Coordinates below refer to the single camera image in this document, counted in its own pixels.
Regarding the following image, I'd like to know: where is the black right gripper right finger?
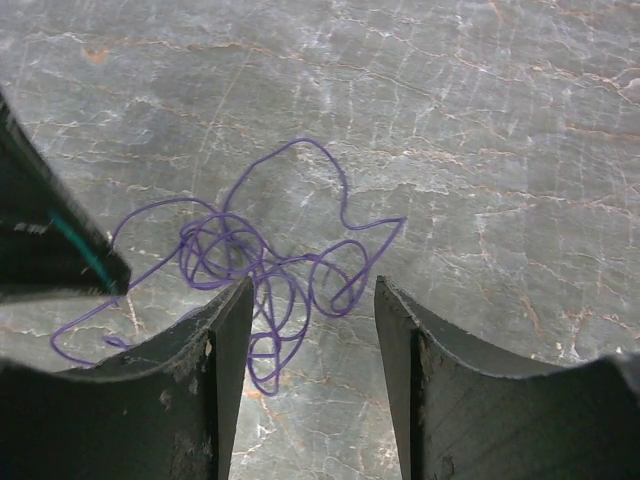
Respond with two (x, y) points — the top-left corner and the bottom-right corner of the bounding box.
(374, 277), (639, 480)

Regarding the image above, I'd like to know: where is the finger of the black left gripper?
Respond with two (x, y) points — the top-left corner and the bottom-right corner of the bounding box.
(1, 99), (131, 303)

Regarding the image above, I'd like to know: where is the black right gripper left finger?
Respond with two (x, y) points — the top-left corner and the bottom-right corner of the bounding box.
(1, 279), (254, 480)

